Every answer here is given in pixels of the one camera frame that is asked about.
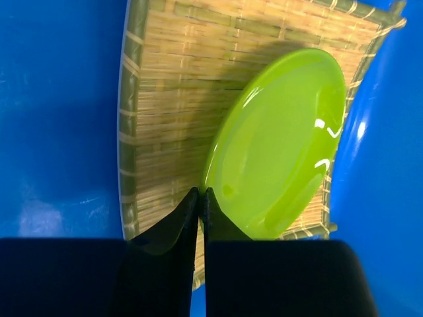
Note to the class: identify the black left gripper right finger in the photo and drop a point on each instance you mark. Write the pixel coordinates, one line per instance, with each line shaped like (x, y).
(246, 277)

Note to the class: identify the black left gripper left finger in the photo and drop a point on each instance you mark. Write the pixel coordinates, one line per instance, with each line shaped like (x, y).
(155, 277)

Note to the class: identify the green round plate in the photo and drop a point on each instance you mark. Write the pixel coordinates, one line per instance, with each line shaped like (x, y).
(266, 153)

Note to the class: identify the woven bamboo mat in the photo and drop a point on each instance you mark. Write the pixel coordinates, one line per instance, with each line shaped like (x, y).
(177, 55)

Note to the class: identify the blue plastic bin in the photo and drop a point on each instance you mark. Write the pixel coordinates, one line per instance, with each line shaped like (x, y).
(59, 87)

